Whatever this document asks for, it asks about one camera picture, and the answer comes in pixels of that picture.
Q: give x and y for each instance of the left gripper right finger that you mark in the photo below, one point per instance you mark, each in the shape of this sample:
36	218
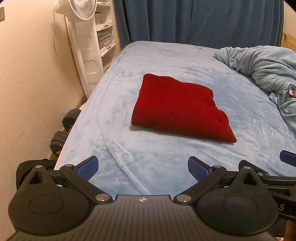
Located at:
208	178

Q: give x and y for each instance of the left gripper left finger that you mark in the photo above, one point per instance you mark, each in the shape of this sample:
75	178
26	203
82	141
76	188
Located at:
78	177

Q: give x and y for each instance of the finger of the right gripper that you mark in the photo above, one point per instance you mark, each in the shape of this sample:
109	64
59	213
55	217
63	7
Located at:
288	157

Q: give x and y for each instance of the red knit sweater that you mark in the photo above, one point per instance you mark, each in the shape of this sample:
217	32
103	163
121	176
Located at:
168	105

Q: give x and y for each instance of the black dumbbell near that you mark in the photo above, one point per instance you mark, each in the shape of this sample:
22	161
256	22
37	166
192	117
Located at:
58	140

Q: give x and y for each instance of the black dumbbell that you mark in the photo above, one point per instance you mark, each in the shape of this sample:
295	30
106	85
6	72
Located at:
58	140
70	118

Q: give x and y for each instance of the black cloth on floor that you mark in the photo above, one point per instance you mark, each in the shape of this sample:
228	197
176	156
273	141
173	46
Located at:
25	168

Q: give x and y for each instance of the black dumbbell far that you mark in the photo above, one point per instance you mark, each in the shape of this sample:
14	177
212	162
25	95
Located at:
70	118

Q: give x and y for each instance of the smartphone with lit screen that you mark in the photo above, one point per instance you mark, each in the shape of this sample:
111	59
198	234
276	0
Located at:
292	90

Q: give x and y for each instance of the light blue bed sheet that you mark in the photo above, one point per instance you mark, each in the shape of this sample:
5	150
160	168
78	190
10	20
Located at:
141	161

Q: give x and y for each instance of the grey-blue fleece blanket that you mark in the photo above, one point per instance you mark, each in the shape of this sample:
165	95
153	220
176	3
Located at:
273	70

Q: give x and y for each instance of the wooden bed headboard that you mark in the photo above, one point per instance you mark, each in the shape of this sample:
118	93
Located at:
288	41

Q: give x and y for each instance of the white shelf unit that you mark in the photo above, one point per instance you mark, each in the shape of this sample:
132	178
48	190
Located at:
97	42

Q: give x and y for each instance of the dark blue curtain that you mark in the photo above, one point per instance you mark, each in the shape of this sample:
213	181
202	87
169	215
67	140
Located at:
208	23

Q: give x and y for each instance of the white standing fan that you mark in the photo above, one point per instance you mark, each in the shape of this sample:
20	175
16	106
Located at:
77	11

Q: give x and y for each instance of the beige wall socket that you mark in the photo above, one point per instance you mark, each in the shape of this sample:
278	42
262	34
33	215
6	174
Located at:
2	14

